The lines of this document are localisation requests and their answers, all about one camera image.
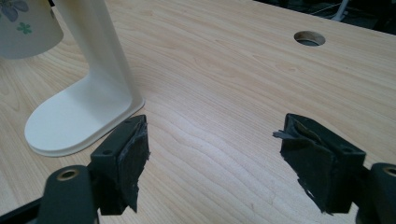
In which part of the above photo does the floral paper cup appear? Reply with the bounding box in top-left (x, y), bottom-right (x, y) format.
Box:
top-left (0, 0), bottom-right (64, 61)

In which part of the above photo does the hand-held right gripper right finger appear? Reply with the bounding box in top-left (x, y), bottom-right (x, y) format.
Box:
top-left (273, 113), bottom-right (367, 216)

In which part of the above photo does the white cable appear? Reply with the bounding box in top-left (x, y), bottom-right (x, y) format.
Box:
top-left (309, 2), bottom-right (343, 16)

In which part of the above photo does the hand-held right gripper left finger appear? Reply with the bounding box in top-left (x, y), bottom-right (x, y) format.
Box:
top-left (87, 114), bottom-right (151, 217)

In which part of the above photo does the white metal stand leg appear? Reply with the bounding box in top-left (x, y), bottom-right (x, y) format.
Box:
top-left (331, 0), bottom-right (350, 22)

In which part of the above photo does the white cup dispenser stand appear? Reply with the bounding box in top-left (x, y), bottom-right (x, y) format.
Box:
top-left (23, 0), bottom-right (147, 158)

